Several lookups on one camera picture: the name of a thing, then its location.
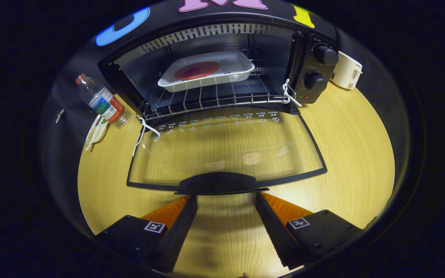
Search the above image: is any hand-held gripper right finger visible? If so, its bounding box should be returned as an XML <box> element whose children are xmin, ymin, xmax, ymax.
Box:
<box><xmin>255</xmin><ymin>192</ymin><xmax>364</xmax><ymax>271</ymax></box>

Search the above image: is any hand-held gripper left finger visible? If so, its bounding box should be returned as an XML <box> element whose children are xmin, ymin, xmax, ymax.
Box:
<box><xmin>95</xmin><ymin>195</ymin><xmax>199</xmax><ymax>274</ymax></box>

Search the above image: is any black toaster oven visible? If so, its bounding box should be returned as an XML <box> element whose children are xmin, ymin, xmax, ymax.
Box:
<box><xmin>98</xmin><ymin>14</ymin><xmax>340</xmax><ymax>195</ymax></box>

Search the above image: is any pink ham slice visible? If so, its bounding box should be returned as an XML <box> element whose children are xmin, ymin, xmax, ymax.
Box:
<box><xmin>174</xmin><ymin>61</ymin><xmax>220</xmax><ymax>81</ymax></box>

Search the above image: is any white square plate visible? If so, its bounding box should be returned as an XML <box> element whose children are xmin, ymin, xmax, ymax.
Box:
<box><xmin>158</xmin><ymin>51</ymin><xmax>255</xmax><ymax>92</ymax></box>

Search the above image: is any white bread toaster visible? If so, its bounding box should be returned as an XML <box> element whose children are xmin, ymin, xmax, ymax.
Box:
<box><xmin>330</xmin><ymin>51</ymin><xmax>363</xmax><ymax>90</ymax></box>

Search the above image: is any clear plastic water bottle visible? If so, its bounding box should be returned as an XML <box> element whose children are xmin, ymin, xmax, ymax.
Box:
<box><xmin>76</xmin><ymin>73</ymin><xmax>131</xmax><ymax>129</ymax></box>

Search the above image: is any white cord hook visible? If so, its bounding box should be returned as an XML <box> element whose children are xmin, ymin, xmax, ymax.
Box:
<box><xmin>132</xmin><ymin>118</ymin><xmax>161</xmax><ymax>157</ymax></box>
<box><xmin>282</xmin><ymin>79</ymin><xmax>302</xmax><ymax>108</ymax></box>

